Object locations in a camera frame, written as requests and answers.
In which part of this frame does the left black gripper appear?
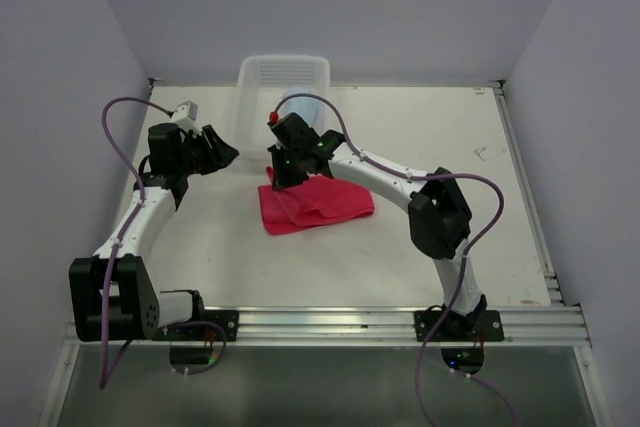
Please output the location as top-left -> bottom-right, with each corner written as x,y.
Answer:
176,125 -> 238,177

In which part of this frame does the pink towel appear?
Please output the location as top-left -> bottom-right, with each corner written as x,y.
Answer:
258,167 -> 376,236

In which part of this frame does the light blue towel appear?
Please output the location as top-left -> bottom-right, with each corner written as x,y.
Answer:
279,96 -> 324,130

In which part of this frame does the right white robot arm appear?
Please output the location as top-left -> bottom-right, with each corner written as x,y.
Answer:
268,112 -> 487,341

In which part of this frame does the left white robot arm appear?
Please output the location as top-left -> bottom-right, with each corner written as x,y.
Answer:
69,122 -> 239,342

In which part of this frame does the white plastic basket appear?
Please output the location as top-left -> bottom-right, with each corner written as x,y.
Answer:
233,54 -> 331,161

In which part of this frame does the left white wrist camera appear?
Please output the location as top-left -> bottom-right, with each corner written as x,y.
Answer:
170,101 -> 200,134

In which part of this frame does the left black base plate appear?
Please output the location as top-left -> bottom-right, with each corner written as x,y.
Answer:
160,309 -> 239,343

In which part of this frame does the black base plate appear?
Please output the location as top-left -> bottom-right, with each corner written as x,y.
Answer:
413,309 -> 505,343
160,309 -> 239,343

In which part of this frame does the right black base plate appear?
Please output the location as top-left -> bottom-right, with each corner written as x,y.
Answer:
413,309 -> 505,343

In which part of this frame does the aluminium mounting rail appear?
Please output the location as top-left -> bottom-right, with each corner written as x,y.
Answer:
64,304 -> 586,348

